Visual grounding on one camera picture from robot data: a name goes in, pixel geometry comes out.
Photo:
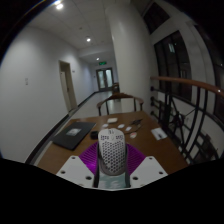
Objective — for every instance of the black railing with wooden handrail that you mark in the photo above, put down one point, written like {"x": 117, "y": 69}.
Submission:
{"x": 186, "y": 83}

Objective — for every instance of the wooden armchair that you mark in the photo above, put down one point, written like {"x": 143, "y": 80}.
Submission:
{"x": 120, "y": 96}

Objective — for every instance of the small white card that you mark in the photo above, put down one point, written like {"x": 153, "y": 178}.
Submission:
{"x": 105, "y": 125}
{"x": 133, "y": 135}
{"x": 128, "y": 128}
{"x": 121, "y": 126}

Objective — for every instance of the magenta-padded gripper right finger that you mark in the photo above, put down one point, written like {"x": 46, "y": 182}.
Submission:
{"x": 148, "y": 170}

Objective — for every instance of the white paper sheet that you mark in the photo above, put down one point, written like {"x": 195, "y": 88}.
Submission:
{"x": 159, "y": 133}

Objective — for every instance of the white side door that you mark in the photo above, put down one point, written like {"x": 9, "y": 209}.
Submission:
{"x": 67, "y": 86}

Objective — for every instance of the white honeycomb computer mouse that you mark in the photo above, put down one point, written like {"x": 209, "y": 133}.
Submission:
{"x": 112, "y": 150}

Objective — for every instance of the small black box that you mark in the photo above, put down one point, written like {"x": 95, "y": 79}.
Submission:
{"x": 94, "y": 135}

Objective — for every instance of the dark framed window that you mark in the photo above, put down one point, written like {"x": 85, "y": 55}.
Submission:
{"x": 173, "y": 63}

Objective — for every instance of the green exit sign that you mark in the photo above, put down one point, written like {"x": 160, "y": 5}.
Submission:
{"x": 102, "y": 62}

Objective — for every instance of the round ceiling light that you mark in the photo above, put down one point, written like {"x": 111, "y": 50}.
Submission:
{"x": 59, "y": 6}
{"x": 88, "y": 39}

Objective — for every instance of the white wall switch plate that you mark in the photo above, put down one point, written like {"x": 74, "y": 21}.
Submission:
{"x": 26, "y": 81}

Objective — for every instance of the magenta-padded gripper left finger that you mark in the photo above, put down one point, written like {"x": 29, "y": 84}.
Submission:
{"x": 75, "y": 170}

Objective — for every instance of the dark closed laptop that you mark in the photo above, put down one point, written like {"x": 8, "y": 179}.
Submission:
{"x": 73, "y": 133}

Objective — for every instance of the flat white box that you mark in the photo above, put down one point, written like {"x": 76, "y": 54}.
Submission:
{"x": 112, "y": 120}

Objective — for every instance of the glass double door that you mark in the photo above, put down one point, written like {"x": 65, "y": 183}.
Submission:
{"x": 105, "y": 79}

